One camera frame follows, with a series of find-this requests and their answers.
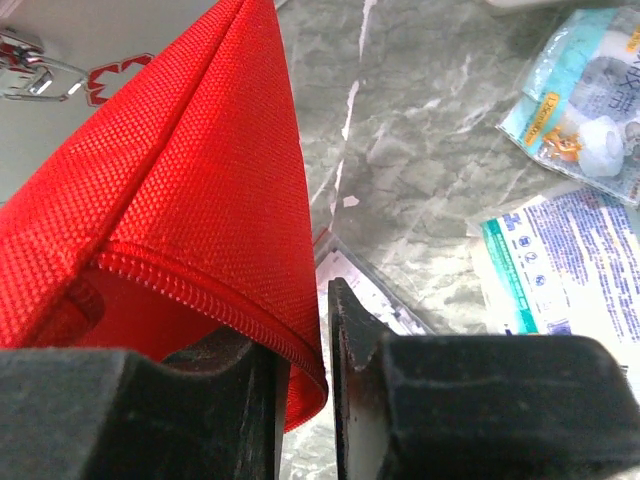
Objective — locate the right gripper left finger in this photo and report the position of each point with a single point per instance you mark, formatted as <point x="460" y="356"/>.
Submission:
<point x="213" y="410"/>

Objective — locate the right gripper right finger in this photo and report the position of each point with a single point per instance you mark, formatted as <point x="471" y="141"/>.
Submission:
<point x="474" y="407"/>

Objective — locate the clear bag of pads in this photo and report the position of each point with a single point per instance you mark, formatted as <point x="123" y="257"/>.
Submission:
<point x="333" y="259"/>

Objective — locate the red first aid pouch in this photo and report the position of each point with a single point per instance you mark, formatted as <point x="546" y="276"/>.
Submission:
<point x="179" y="207"/>

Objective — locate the white blue gauze packet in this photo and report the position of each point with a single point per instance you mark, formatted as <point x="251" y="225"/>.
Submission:
<point x="566" y="263"/>

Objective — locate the teal tape roll packet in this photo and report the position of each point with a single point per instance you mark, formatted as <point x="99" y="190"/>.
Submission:
<point x="579" y="109"/>

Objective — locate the white first aid box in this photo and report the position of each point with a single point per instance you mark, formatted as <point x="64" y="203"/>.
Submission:
<point x="62" y="60"/>

